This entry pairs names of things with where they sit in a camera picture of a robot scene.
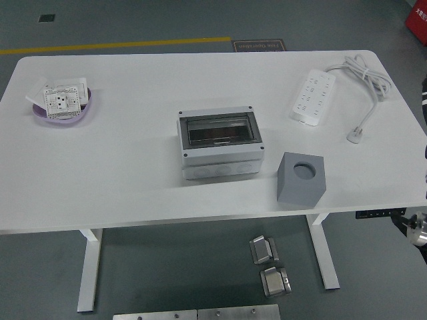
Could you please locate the white blank switch panel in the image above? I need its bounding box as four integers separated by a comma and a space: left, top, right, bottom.
54, 77, 91, 101

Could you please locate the small white plastic plate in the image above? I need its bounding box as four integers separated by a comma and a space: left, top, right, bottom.
25, 77, 51, 105

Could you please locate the white table leg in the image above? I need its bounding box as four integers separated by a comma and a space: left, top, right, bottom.
76, 229, 103, 313
306, 213, 340, 291

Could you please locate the grey cube with round hole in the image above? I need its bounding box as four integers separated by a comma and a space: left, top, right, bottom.
276, 152, 326, 209

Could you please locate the purple shallow bowl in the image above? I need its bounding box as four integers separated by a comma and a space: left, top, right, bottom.
32, 87, 97, 126

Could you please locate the silver metal block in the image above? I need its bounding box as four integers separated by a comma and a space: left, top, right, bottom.
249, 235, 280, 266
259, 265, 292, 298

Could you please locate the black table control panel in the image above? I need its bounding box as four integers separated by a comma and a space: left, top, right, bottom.
355, 207, 407, 219

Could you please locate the white power cord with plug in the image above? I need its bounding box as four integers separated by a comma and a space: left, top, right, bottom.
325, 55, 392, 145

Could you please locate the grey metal base plate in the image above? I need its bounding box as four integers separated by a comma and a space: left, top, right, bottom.
112, 310, 198, 320
196, 304, 281, 320

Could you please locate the dark floor sign with lettering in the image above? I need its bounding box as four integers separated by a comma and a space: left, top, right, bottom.
232, 39, 288, 53

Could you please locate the red box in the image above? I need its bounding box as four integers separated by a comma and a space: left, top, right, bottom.
404, 0, 427, 47

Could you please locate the white socket panel with holes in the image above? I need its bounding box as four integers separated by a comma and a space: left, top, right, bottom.
43, 85, 83, 120

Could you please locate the transparent hinged box flap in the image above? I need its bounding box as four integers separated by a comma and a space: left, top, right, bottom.
179, 112, 261, 147

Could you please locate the grey electrical enclosure box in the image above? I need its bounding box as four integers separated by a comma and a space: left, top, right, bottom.
175, 105, 266, 181

